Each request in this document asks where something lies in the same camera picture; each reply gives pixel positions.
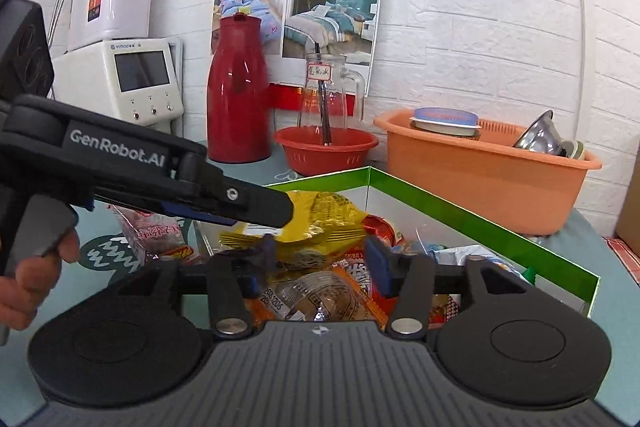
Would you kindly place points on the orange clear bun packet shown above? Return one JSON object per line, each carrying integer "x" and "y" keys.
{"x": 340, "y": 293}

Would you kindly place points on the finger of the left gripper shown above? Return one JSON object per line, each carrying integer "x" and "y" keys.
{"x": 175, "y": 209}
{"x": 232, "y": 198}

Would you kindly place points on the bedding poster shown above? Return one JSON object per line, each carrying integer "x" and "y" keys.
{"x": 291, "y": 29}

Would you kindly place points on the red cracker snack bag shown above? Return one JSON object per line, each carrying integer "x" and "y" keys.
{"x": 380, "y": 226}

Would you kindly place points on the red thermos jug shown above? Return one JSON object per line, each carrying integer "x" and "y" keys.
{"x": 237, "y": 103}

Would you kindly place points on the clear glass pitcher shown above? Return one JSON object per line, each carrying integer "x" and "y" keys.
{"x": 332, "y": 97}

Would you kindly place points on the large brown cardboard box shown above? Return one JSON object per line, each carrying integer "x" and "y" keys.
{"x": 628, "y": 222}

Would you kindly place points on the yellow snack bag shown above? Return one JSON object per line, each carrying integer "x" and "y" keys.
{"x": 324, "y": 226}

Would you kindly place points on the blue lidded bowl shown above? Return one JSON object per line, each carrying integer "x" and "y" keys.
{"x": 446, "y": 121}

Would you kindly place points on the green cardboard snack box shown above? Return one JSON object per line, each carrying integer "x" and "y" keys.
{"x": 412, "y": 211}

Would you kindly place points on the person's left hand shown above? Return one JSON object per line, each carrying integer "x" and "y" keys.
{"x": 34, "y": 278}

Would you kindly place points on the dark red date packet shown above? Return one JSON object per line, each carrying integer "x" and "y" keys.
{"x": 154, "y": 237}

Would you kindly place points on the red plastic basin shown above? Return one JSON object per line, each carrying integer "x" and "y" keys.
{"x": 308, "y": 155}

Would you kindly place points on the orange plastic basket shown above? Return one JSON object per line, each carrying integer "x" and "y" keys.
{"x": 526, "y": 192}

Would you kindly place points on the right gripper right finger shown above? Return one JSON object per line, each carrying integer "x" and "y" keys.
{"x": 410, "y": 279}

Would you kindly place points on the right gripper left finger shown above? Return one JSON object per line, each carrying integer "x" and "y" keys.
{"x": 232, "y": 277}

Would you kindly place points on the white water purifier machine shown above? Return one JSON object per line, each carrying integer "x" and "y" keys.
{"x": 134, "y": 80}

